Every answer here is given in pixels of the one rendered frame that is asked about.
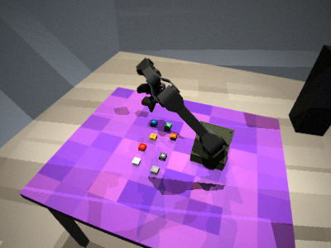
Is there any green block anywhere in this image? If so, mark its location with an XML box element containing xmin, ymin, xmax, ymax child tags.
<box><xmin>165</xmin><ymin>122</ymin><xmax>172</xmax><ymax>130</ymax></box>

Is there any blue block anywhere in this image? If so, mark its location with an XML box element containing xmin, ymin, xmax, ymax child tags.
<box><xmin>151</xmin><ymin>119</ymin><xmax>157</xmax><ymax>126</ymax></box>

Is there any orange block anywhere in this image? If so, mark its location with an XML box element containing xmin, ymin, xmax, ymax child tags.
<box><xmin>170</xmin><ymin>132</ymin><xmax>177</xmax><ymax>141</ymax></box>

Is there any yellow block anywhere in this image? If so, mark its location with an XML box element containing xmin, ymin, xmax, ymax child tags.
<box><xmin>149</xmin><ymin>133</ymin><xmax>157</xmax><ymax>141</ymax></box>

